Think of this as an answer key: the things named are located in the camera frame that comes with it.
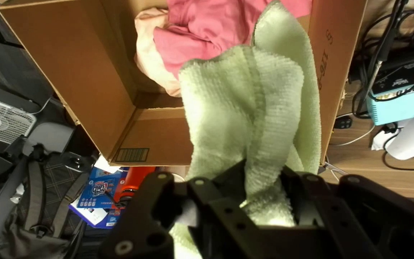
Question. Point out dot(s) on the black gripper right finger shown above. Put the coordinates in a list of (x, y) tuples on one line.
[(369, 220)]

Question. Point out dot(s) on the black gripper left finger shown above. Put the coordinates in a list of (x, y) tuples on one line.
[(143, 215)]

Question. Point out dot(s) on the pale green towel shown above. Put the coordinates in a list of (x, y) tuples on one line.
[(244, 105)]

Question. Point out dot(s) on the pink cloth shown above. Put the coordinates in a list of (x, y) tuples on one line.
[(207, 33)]

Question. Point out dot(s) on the brown cardboard box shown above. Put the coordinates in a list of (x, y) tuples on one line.
[(72, 71)]

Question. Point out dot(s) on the orange bottle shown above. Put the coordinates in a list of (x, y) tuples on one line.
[(132, 184)]

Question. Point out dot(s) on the blue printed package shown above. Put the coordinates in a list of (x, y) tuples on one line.
[(96, 195)]

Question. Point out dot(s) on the white power adapter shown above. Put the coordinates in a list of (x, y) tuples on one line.
[(382, 138)]

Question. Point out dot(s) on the grey olive backpack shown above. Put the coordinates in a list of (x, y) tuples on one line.
[(39, 201)]

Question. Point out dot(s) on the teal electronic device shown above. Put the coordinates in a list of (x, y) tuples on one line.
[(398, 109)]

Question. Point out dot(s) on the white flat vented device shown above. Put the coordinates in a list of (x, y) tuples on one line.
[(0, 119)]

